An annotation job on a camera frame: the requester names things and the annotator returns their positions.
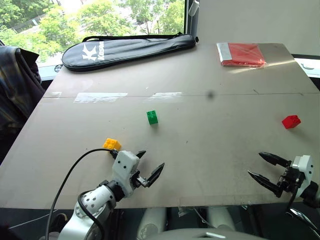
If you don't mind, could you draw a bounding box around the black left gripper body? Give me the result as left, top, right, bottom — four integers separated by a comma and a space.
129, 169, 151, 189

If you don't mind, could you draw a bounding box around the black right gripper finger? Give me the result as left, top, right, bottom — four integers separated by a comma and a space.
247, 170, 285, 199
258, 151, 293, 169

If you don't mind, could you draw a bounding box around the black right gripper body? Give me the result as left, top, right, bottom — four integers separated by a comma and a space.
276, 163, 305, 194

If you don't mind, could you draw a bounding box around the yellow toy brick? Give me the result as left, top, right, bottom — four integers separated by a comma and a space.
102, 137, 122, 152

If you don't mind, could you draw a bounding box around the green toy brick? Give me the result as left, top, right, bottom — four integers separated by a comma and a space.
146, 109, 159, 126

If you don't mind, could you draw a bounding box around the red toy brick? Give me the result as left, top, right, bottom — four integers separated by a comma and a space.
281, 114, 302, 130

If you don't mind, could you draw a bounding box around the white rounded leg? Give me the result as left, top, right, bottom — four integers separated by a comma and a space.
206, 206, 236, 232
136, 207, 168, 240

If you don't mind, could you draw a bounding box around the medium clear tape strip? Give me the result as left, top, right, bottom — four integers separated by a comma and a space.
143, 91, 184, 104

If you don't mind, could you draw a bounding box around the long clear tape strip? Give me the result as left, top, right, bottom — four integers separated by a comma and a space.
73, 92, 129, 104

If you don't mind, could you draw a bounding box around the white board with black mark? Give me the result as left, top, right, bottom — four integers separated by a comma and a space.
294, 57, 320, 79

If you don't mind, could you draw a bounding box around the black racket bag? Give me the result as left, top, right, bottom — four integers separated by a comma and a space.
61, 32, 199, 73

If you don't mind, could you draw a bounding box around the red packet in plastic bag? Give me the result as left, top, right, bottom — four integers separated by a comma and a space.
216, 42, 266, 69

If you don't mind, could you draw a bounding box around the dark plaid jacket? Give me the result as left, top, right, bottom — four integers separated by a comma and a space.
0, 44, 46, 161

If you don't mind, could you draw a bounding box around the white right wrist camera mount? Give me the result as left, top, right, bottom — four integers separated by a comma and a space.
291, 154, 314, 199

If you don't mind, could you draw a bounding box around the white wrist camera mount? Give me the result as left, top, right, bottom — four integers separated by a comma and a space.
291, 154, 314, 199
111, 150, 141, 198

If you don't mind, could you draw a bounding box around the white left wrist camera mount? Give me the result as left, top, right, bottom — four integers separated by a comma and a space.
111, 150, 141, 198

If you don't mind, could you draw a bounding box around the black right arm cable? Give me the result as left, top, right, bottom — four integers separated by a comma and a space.
286, 186, 300, 213

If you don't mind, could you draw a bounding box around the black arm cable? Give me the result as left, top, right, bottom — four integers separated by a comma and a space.
286, 186, 300, 213
45, 148, 121, 240

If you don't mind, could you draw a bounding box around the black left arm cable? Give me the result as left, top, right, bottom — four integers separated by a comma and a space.
45, 148, 121, 240

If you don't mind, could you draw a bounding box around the grey window handle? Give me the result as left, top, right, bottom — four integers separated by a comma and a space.
188, 0, 201, 16

